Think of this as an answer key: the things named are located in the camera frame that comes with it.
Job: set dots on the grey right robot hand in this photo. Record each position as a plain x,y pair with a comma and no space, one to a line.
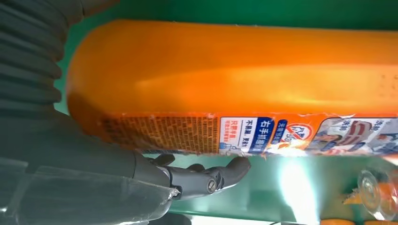
77,186

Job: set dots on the white table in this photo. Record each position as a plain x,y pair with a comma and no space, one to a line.
233,221

